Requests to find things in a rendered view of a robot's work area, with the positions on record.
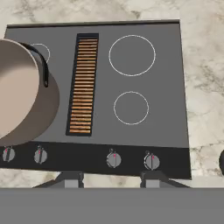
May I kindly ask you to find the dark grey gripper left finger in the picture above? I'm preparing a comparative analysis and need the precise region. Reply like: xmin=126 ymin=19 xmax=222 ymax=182
xmin=32 ymin=171 xmax=86 ymax=189

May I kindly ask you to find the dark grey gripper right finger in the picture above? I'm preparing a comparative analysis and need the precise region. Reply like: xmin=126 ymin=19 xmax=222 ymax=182
xmin=140 ymin=170 xmax=191 ymax=189

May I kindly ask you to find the black kettle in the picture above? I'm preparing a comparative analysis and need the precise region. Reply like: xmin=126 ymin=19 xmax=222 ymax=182
xmin=218 ymin=150 xmax=224 ymax=176

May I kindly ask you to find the grey hob knob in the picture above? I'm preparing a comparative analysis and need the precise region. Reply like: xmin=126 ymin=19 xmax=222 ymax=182
xmin=143 ymin=150 xmax=161 ymax=172
xmin=2 ymin=146 xmax=17 ymax=163
xmin=33 ymin=146 xmax=48 ymax=165
xmin=106 ymin=149 xmax=123 ymax=169

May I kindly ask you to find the dark grey hob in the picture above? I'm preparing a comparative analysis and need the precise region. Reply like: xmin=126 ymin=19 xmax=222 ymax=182
xmin=0 ymin=18 xmax=193 ymax=180

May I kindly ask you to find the beige pot with black handle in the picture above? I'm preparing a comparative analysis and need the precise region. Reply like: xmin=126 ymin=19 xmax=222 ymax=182
xmin=0 ymin=38 xmax=60 ymax=147

